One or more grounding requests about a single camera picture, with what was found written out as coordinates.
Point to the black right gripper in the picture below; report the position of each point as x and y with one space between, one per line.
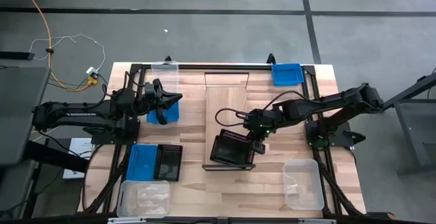
259 123

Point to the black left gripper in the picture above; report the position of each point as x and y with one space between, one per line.
150 105

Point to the blue slotted plastic basket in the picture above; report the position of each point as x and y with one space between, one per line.
287 75
142 162
172 115

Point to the black slotted plastic basket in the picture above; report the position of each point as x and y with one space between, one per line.
168 162
231 149

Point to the clear plastic basket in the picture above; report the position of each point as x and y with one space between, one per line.
303 184
143 198
165 72

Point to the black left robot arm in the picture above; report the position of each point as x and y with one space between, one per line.
75 115

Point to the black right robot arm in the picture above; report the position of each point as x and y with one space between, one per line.
323 101

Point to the black metal wood shelf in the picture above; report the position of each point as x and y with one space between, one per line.
226 108

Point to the black table clamp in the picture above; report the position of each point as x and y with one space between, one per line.
270 58
168 59

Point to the white power adapter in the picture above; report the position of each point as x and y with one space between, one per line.
91 71

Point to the white paper sheet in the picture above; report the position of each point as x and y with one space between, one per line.
81 147

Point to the grey cabinet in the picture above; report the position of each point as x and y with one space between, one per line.
20 115

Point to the black floor bar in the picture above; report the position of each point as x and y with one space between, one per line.
17 56

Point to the grey metal stand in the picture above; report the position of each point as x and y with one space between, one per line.
408 92

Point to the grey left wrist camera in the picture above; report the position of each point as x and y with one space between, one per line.
150 90

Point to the black table frame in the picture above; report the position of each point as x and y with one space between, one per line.
238 67

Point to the silver bracket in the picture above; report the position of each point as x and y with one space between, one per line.
126 221
316 221

